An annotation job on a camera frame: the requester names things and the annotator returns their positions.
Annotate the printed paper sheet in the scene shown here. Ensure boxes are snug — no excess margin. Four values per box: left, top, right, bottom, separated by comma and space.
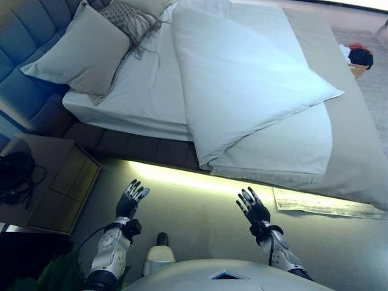
272, 187, 385, 220

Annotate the green leafy plant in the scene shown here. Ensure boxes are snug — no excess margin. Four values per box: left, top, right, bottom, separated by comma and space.
38, 248, 92, 291

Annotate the large beige pillow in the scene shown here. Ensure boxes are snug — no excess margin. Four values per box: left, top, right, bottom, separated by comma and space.
20, 0, 132, 106

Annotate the grey floor rug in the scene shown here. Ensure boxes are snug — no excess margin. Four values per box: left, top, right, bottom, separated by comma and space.
330, 26, 388, 189

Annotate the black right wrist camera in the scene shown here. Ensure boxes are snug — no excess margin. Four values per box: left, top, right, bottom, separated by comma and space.
249, 222, 275, 245

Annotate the silver robot torso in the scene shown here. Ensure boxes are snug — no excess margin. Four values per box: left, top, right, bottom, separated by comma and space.
124, 258, 322, 291

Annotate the upholstered padded headboard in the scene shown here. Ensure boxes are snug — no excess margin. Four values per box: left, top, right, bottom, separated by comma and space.
0, 0, 92, 131

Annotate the white bed sheet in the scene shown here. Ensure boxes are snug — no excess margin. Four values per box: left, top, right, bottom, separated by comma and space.
62, 21, 195, 143

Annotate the wooden nightstand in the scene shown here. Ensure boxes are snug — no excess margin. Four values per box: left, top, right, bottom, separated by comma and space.
0, 133, 102, 236

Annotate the silver robot left leg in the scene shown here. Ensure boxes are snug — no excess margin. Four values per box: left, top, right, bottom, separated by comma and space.
142, 232, 177, 276

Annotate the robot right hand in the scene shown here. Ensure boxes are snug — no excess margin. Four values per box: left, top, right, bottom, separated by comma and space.
236, 187, 272, 228

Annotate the white duvet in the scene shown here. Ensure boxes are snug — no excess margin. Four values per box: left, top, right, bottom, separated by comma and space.
170, 0, 346, 177

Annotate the cardboard box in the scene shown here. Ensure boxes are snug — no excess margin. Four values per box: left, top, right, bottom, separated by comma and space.
348, 62, 372, 80

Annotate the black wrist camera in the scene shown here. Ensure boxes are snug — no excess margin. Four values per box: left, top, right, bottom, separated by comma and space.
249, 222, 275, 245
126, 220, 143, 242

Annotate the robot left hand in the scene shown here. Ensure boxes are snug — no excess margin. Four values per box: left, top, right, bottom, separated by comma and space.
116, 178, 151, 221

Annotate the black lamp with white globe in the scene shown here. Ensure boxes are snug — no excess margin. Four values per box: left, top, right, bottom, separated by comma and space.
0, 151, 36, 204

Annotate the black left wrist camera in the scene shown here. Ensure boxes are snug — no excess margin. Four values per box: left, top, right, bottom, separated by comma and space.
126, 220, 143, 242

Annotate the small beige pillow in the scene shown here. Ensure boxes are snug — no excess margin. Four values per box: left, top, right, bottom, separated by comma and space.
133, 0, 180, 19

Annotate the knitted fringed cushion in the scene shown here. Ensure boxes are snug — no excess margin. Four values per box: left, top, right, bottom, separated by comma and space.
98, 0, 164, 80

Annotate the brown upholstered bed frame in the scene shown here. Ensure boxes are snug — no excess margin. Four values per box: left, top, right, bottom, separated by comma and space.
30, 93, 213, 175

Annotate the beige fringed blanket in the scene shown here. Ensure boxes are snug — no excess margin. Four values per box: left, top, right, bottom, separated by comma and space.
209, 5, 388, 213

